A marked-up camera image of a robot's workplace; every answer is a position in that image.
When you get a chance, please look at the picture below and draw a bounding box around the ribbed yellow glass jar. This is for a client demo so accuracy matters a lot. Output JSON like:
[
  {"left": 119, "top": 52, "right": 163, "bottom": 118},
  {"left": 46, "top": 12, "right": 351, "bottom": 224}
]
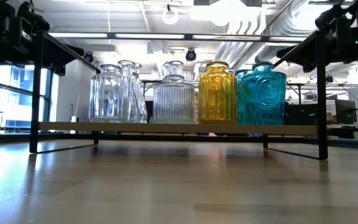
[{"left": 198, "top": 61, "right": 239, "bottom": 125}]

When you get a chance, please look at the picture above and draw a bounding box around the black monitor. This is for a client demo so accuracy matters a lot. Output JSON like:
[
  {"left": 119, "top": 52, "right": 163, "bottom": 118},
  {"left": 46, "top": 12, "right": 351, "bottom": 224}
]
[{"left": 336, "top": 99, "right": 357, "bottom": 124}]

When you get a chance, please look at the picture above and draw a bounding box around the blue medallion glass jar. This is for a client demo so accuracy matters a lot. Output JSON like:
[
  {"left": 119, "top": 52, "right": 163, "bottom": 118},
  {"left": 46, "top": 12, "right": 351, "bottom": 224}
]
[{"left": 240, "top": 62, "right": 287, "bottom": 126}]

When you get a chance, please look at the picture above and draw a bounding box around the long ceiling light fixture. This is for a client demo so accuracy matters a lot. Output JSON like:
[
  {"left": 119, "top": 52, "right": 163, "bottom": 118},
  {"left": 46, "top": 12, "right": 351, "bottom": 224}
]
[{"left": 48, "top": 32, "right": 307, "bottom": 43}]

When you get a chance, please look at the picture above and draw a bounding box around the large window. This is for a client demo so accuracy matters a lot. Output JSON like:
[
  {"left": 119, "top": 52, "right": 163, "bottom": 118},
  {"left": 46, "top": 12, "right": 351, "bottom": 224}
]
[{"left": 0, "top": 63, "right": 55, "bottom": 134}]

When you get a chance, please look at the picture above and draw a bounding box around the tall clear glass vase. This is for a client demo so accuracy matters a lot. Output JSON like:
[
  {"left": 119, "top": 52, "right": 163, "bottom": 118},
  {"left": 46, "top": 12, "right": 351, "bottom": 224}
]
[
  {"left": 117, "top": 60, "right": 136, "bottom": 123},
  {"left": 132, "top": 62, "right": 148, "bottom": 123}
]

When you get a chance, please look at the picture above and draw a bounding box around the white hanging ring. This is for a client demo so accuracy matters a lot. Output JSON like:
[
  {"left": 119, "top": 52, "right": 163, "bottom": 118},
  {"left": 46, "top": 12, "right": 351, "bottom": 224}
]
[{"left": 161, "top": 4, "right": 180, "bottom": 26}]

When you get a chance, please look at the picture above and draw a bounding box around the round yellow glass vase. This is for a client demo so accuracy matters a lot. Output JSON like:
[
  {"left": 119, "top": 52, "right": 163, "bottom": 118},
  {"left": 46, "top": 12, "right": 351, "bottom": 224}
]
[{"left": 193, "top": 91, "right": 200, "bottom": 124}]

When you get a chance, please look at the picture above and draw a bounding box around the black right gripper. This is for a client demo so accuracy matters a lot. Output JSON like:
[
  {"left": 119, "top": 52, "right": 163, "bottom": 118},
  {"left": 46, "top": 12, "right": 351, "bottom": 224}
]
[{"left": 275, "top": 32, "right": 318, "bottom": 73}]

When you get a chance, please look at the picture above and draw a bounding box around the wide clear glass jar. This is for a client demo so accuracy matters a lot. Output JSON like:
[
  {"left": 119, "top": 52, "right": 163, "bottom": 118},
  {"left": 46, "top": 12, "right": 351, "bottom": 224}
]
[{"left": 88, "top": 63, "right": 127, "bottom": 123}]

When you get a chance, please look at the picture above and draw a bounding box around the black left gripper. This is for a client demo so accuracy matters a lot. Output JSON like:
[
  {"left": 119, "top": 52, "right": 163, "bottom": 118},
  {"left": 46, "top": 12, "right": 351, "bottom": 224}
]
[{"left": 42, "top": 38, "right": 85, "bottom": 76}]

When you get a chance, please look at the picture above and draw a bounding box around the silver ventilation duct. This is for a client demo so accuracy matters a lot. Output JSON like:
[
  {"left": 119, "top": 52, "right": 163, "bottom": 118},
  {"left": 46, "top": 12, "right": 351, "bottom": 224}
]
[{"left": 222, "top": 0, "right": 354, "bottom": 65}]

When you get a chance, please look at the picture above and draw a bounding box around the black aluminium table frame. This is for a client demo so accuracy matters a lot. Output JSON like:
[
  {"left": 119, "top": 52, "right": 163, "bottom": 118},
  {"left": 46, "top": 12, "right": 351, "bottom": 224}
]
[{"left": 0, "top": 132, "right": 319, "bottom": 144}]

